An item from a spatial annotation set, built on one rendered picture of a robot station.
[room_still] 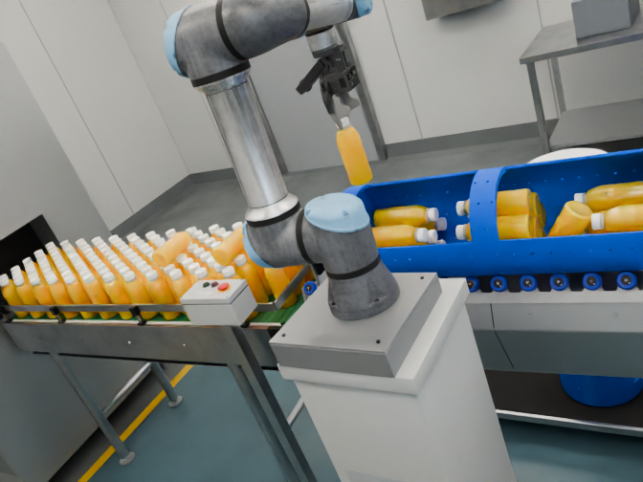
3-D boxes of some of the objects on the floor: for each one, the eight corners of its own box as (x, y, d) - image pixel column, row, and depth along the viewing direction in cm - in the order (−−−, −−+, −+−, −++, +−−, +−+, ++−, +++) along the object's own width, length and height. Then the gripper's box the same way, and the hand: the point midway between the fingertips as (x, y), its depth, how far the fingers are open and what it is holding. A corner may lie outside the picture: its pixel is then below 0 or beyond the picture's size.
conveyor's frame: (372, 520, 220) (286, 331, 183) (95, 459, 309) (-2, 324, 271) (413, 423, 255) (348, 248, 218) (153, 394, 344) (76, 266, 307)
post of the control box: (332, 529, 223) (226, 318, 181) (323, 527, 225) (216, 318, 183) (337, 519, 225) (232, 311, 184) (327, 517, 228) (223, 311, 186)
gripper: (332, 50, 146) (358, 130, 155) (350, 37, 154) (374, 114, 163) (303, 57, 151) (329, 135, 159) (322, 45, 159) (347, 120, 168)
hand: (342, 121), depth 162 cm, fingers closed on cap, 4 cm apart
